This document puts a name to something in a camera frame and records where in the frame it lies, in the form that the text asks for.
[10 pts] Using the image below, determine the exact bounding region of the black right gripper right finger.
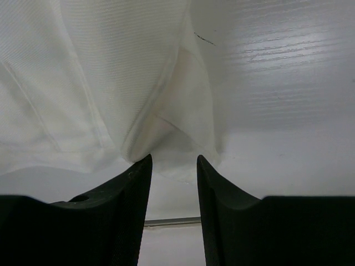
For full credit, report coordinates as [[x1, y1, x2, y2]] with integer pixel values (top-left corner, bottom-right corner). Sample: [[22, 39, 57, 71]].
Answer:
[[197, 156, 354, 265]]

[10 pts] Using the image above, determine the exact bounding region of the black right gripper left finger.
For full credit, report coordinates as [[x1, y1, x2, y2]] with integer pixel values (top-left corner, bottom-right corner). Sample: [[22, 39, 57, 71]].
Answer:
[[1, 156, 153, 265]]

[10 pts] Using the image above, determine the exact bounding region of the white fabric skirt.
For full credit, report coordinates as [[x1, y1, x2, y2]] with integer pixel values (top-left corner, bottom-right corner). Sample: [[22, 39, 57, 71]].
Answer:
[[1, 1, 219, 180]]

